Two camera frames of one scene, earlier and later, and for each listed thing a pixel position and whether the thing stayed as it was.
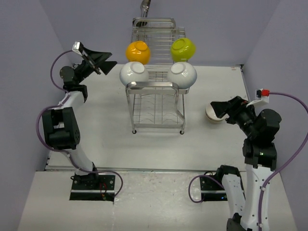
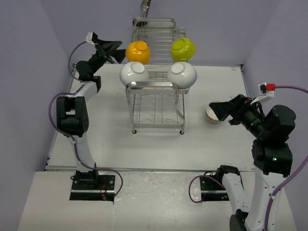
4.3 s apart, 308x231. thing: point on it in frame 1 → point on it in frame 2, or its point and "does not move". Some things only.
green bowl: [183, 49] does not move
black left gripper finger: [106, 66] → [119, 55]
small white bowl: [211, 115] does not move
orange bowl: [138, 51] does not move
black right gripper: [233, 107] does not move
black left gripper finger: [96, 57] → [107, 46]
